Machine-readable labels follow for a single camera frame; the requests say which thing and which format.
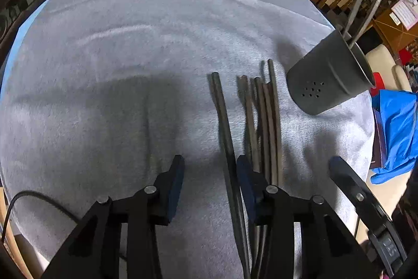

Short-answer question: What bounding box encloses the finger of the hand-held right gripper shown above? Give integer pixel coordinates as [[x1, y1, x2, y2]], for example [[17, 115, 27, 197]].
[[328, 156, 393, 234]]

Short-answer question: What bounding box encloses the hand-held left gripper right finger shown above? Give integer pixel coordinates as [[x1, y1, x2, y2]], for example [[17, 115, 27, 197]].
[[236, 155, 379, 279]]

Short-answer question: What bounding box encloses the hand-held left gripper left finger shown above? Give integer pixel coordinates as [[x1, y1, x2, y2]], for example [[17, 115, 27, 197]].
[[42, 155, 185, 279]]

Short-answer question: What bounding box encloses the dark grey utensil cup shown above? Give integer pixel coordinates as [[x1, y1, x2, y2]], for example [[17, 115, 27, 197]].
[[287, 30, 376, 115]]

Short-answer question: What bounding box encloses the blue cloth bag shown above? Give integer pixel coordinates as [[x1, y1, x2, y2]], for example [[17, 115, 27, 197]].
[[370, 89, 418, 185]]

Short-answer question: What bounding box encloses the red object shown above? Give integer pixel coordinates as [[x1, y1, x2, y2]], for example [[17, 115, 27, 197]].
[[372, 71, 386, 90]]

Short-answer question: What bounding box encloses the grey towel table cover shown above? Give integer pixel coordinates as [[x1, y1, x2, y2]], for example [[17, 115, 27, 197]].
[[0, 0, 376, 279]]

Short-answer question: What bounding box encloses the cream chair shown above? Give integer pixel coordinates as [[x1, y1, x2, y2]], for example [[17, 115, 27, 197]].
[[364, 44, 413, 93]]

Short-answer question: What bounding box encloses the pink paper sheet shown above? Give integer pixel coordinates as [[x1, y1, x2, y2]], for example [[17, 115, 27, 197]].
[[390, 0, 418, 30]]

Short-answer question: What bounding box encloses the light blue sheet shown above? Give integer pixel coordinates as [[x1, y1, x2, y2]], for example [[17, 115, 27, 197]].
[[7, 1, 49, 70]]

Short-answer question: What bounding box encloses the black cable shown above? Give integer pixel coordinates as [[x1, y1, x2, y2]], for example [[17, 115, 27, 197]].
[[0, 191, 79, 244]]

